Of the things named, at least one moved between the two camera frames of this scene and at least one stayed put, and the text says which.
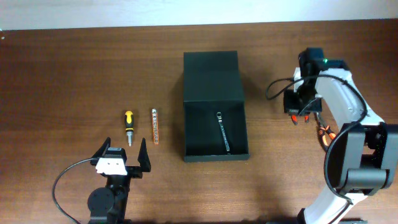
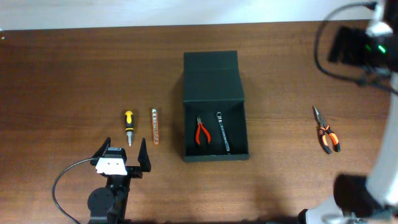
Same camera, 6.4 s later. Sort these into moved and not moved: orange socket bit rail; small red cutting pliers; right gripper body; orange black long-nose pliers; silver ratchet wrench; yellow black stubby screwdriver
Moved: right gripper body; small red cutting pliers
Not moved: orange black long-nose pliers; orange socket bit rail; yellow black stubby screwdriver; silver ratchet wrench
